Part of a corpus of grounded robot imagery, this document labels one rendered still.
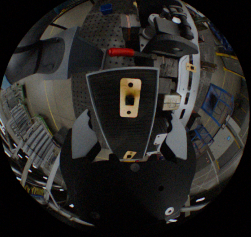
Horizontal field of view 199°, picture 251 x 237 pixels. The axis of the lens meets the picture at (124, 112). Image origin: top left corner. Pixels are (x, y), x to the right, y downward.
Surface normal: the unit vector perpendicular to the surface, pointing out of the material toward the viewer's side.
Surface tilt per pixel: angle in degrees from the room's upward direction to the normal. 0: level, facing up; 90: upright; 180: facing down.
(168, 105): 0
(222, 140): 90
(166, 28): 0
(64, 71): 0
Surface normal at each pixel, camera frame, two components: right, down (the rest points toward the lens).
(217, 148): -0.98, -0.19
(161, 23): -0.04, 0.53
